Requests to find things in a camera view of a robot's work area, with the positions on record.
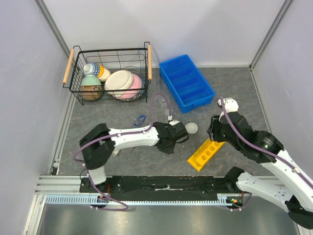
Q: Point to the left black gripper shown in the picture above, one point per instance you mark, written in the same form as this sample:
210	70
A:
168	150

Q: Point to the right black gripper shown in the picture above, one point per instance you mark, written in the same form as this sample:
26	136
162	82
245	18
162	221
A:
213	129

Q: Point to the yellow test tube rack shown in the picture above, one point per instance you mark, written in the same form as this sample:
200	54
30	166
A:
204	154

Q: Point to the clear glass funnel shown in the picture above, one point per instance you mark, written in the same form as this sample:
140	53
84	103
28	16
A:
163	103

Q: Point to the blue plastic divided bin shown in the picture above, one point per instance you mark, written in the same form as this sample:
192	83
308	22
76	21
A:
185	82

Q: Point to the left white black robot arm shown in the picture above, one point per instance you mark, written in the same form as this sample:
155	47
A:
101	142

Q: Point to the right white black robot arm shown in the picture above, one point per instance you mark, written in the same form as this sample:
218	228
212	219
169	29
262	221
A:
295	196

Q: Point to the pink plate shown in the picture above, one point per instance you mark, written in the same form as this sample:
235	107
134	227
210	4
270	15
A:
133	90

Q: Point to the cream white plate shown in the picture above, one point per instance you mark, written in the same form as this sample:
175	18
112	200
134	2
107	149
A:
118	82

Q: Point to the brown ceramic bowl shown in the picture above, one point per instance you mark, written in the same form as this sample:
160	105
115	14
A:
91	92

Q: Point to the yellow white bowl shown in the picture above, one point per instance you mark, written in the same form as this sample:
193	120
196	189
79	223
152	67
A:
104	74

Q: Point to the mint green bowl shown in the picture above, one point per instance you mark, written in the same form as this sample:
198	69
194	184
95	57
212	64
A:
90	80

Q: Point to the blue white patterned bowl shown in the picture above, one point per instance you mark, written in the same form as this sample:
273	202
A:
91	68

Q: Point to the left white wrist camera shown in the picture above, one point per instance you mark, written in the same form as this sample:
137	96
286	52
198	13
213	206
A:
173	122

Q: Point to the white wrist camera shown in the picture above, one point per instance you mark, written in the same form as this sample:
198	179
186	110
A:
228	105
173	122

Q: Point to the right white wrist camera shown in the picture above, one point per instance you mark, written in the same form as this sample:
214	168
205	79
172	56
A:
228	105

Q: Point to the black wire dish basket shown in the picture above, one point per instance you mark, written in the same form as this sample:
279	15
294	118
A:
137	60

